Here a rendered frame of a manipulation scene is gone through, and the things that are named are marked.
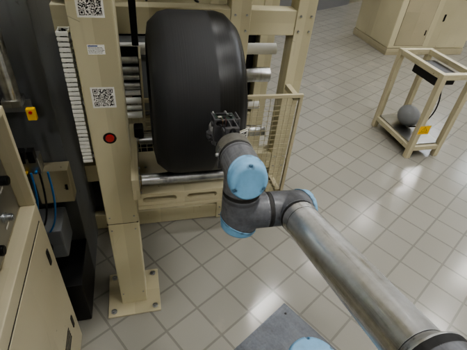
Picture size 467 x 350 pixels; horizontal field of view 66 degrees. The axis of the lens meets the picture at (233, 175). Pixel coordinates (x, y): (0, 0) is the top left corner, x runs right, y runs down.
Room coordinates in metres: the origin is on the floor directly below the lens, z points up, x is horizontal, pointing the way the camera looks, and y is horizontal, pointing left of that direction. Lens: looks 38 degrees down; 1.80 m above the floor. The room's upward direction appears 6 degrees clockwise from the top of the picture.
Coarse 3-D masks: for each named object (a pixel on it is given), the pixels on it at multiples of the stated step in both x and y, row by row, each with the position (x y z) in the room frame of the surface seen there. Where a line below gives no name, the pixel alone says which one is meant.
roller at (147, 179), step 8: (144, 176) 1.04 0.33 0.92; (152, 176) 1.04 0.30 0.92; (160, 176) 1.05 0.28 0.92; (168, 176) 1.06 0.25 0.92; (176, 176) 1.07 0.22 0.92; (184, 176) 1.07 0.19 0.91; (192, 176) 1.08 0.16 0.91; (200, 176) 1.09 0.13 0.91; (208, 176) 1.10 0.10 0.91; (216, 176) 1.11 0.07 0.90; (144, 184) 1.02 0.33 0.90; (152, 184) 1.03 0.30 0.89
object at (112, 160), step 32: (64, 0) 1.05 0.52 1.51; (96, 32) 1.07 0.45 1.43; (96, 64) 1.06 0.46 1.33; (96, 128) 1.05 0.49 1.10; (128, 128) 1.13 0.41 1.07; (96, 160) 1.05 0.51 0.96; (128, 160) 1.08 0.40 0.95; (128, 192) 1.08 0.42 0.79; (128, 224) 1.07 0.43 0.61; (128, 256) 1.07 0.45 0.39; (128, 288) 1.06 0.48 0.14
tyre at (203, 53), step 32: (160, 32) 1.11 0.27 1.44; (192, 32) 1.12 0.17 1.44; (224, 32) 1.15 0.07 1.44; (160, 64) 1.02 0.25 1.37; (192, 64) 1.03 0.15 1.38; (224, 64) 1.06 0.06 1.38; (160, 96) 0.97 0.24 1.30; (192, 96) 0.98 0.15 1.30; (224, 96) 1.01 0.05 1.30; (160, 128) 0.95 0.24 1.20; (192, 128) 0.95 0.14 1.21; (160, 160) 0.99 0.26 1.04; (192, 160) 0.97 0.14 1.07
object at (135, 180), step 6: (132, 126) 1.33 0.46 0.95; (132, 132) 1.29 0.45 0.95; (132, 138) 1.24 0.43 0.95; (132, 144) 1.20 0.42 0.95; (132, 150) 1.16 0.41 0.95; (138, 150) 1.27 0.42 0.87; (132, 156) 1.12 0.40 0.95; (132, 162) 1.08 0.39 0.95; (138, 162) 1.17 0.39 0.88; (132, 168) 1.05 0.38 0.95; (138, 168) 1.09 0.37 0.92; (132, 174) 1.01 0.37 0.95; (138, 174) 1.02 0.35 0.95; (132, 180) 0.98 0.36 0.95; (138, 180) 0.99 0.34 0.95; (132, 186) 0.98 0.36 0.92; (138, 186) 0.98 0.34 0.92; (138, 192) 0.98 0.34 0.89; (138, 198) 0.98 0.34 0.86
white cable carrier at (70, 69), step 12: (60, 36) 1.06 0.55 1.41; (60, 48) 1.05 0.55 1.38; (72, 48) 1.10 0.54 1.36; (72, 60) 1.05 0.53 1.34; (72, 72) 1.07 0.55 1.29; (72, 84) 1.05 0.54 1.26; (72, 96) 1.05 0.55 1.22; (72, 108) 1.04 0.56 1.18; (84, 108) 1.09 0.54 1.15; (84, 120) 1.05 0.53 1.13; (84, 132) 1.05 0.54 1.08; (84, 144) 1.05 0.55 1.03; (84, 156) 1.05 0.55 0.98
